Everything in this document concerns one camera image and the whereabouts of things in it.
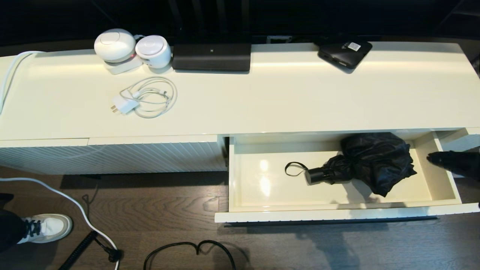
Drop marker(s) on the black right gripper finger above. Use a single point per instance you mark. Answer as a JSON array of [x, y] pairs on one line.
[[465, 170], [461, 157]]

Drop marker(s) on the black umbrella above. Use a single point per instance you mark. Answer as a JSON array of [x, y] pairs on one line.
[[375, 157]]

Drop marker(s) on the white cabinet drawer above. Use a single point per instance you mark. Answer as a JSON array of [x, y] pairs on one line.
[[262, 180]]

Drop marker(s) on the white ribbed tv cabinet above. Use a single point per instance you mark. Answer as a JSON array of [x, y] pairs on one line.
[[243, 107]]

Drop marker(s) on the black set-top box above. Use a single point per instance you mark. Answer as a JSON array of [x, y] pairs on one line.
[[343, 55]]

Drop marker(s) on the black rectangular speaker bar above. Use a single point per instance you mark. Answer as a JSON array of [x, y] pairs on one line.
[[211, 57]]

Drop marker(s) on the small white round device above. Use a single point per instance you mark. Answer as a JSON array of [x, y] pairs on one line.
[[153, 51]]

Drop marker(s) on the white charger plug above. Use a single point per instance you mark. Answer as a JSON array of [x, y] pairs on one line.
[[123, 104]]

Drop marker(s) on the white flat box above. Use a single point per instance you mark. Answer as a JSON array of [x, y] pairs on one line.
[[123, 68]]

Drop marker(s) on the large white round device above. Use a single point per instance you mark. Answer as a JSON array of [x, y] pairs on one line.
[[113, 45]]

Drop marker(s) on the white sneaker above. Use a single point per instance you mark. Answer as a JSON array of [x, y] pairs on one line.
[[48, 227]]

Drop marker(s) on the black trouser leg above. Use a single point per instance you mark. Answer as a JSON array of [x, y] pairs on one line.
[[9, 228]]

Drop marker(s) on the white wall socket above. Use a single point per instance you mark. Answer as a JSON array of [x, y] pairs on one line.
[[279, 39]]

